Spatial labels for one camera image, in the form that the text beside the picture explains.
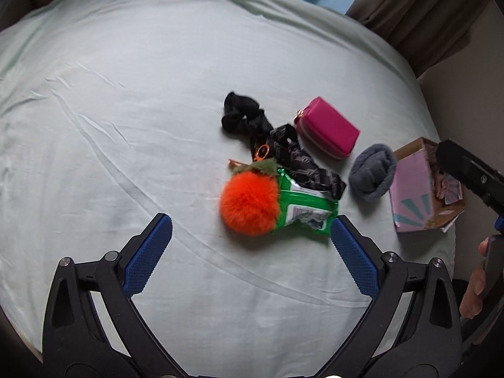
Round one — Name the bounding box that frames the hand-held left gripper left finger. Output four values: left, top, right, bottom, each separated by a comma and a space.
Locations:
41, 213, 190, 378

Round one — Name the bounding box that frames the green wet wipes packet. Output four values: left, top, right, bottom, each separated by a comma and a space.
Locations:
276, 169, 340, 238

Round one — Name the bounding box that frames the black scrunchie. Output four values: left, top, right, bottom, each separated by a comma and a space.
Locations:
220, 91, 275, 143

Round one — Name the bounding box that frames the black patterned strap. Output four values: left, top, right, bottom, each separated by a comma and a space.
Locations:
249, 123, 347, 200

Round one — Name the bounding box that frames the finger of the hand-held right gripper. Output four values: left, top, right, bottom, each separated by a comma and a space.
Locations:
435, 138, 504, 216

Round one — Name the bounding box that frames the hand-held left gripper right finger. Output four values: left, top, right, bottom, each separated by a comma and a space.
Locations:
318, 215, 463, 378

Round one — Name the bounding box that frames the orange fluffy pom-pom keychain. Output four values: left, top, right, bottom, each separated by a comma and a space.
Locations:
219, 144, 285, 238

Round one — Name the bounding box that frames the pink fabric item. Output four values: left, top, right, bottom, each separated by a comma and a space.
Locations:
432, 167, 464, 206

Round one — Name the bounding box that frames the person's right hand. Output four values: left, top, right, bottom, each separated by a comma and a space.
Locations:
459, 239, 491, 320

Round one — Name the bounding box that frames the pink zip pouch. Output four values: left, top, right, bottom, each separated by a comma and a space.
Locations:
295, 96, 361, 161

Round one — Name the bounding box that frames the pink cardboard box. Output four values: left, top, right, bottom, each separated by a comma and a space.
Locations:
389, 137, 467, 233

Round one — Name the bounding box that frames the grey fuzzy scrunchie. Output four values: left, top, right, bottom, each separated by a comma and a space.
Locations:
350, 143, 398, 203

